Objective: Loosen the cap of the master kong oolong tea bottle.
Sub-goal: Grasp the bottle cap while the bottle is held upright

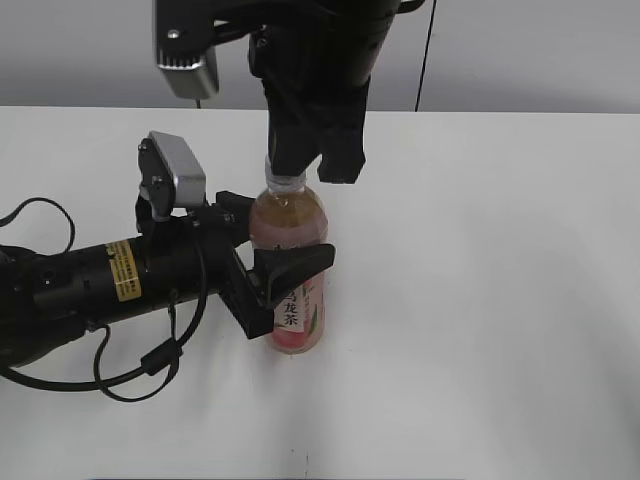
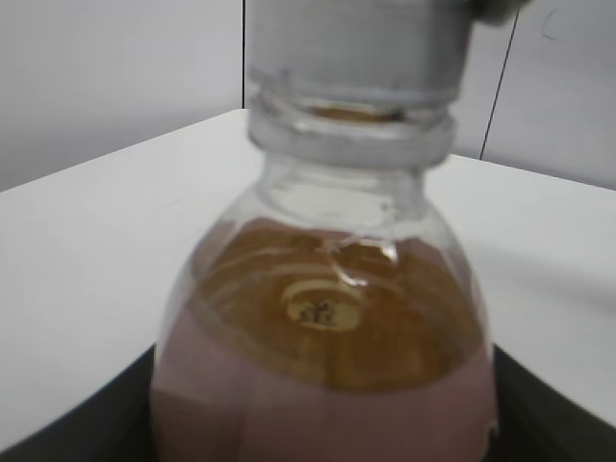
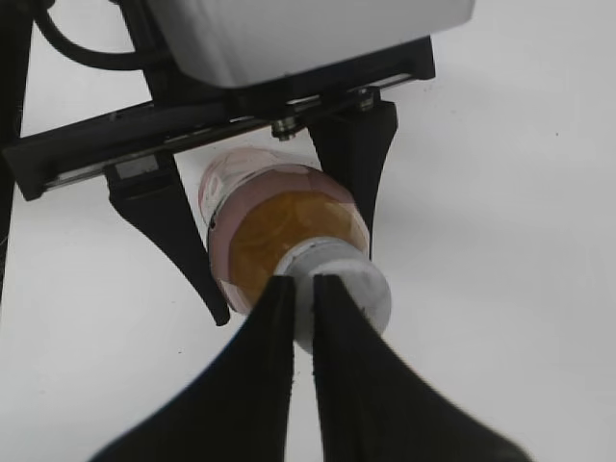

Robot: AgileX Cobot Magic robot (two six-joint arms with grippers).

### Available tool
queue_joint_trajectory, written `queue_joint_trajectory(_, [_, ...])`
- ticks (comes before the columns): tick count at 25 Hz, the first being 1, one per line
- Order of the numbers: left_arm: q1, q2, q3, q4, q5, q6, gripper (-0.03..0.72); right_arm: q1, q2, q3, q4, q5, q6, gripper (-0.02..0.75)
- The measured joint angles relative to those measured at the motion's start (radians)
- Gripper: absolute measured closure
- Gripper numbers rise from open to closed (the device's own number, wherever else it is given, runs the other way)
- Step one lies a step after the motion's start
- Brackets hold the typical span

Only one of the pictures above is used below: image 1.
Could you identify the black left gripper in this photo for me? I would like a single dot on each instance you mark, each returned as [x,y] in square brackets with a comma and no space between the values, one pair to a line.
[223,226]

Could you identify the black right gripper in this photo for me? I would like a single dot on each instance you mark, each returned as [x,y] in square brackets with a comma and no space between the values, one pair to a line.
[315,75]

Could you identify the pink peach tea bottle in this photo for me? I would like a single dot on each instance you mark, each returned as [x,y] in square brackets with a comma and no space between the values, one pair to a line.
[285,220]

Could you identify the white bottle cap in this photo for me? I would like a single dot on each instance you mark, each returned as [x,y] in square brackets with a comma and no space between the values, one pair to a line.
[281,183]

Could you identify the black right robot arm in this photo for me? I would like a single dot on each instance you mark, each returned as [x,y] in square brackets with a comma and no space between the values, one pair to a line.
[248,13]

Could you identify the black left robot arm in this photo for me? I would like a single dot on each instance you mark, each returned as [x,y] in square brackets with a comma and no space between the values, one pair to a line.
[48,301]

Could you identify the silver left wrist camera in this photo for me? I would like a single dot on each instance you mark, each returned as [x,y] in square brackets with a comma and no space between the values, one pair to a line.
[171,175]

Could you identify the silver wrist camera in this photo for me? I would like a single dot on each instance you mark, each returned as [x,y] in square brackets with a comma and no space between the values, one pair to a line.
[183,48]
[171,175]

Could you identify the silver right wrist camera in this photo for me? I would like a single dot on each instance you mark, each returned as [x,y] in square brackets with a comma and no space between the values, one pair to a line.
[183,48]

